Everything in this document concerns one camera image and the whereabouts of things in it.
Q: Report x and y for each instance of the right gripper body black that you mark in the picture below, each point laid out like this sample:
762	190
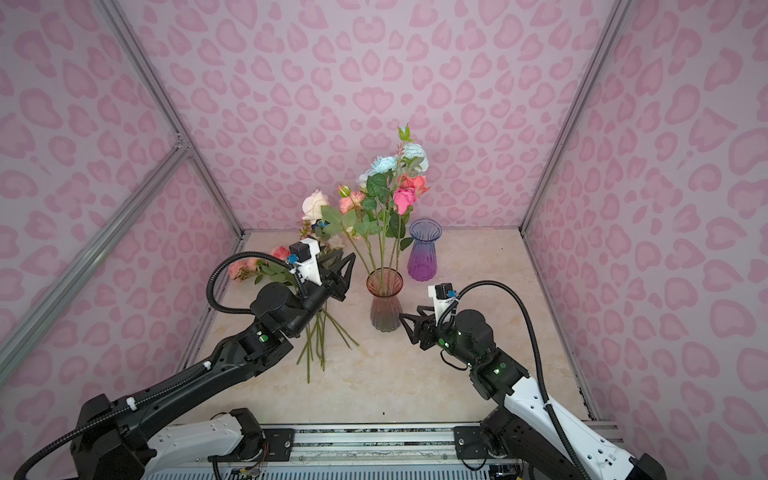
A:
448	339

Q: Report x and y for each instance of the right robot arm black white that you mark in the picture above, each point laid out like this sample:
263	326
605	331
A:
524	424

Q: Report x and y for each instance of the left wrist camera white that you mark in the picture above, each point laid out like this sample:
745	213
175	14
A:
303	261

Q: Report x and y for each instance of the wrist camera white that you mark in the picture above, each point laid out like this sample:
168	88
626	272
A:
443	295
303	261

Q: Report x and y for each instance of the pink spray rose stem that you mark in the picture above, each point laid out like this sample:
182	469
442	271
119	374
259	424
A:
348	206

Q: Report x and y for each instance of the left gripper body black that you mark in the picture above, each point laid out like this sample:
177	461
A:
309	307

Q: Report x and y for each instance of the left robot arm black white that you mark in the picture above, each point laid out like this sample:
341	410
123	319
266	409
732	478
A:
112	437

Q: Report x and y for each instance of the purple glass vase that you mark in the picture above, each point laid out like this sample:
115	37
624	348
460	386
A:
422	264

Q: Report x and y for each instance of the diagonal aluminium frame bar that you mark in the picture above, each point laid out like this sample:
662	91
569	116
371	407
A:
38	320

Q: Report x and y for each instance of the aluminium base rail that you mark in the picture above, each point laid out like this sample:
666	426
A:
365	451

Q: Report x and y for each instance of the small magenta rose bud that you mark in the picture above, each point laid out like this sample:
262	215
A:
396	224

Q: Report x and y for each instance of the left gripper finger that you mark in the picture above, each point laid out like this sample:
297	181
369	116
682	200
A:
344	269
331	261

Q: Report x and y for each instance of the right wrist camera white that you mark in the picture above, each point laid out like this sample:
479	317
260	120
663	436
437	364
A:
443	295

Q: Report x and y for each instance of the red grey glass vase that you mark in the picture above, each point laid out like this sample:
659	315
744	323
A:
385	284

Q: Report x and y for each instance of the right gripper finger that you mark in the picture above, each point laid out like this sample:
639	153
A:
414	332
423	315

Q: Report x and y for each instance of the red pink rose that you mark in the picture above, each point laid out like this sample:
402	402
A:
416	182

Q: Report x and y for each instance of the dark blue rose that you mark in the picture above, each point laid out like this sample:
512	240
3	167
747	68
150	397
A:
319	226

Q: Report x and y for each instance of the cream white rose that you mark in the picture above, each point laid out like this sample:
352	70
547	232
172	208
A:
318	206

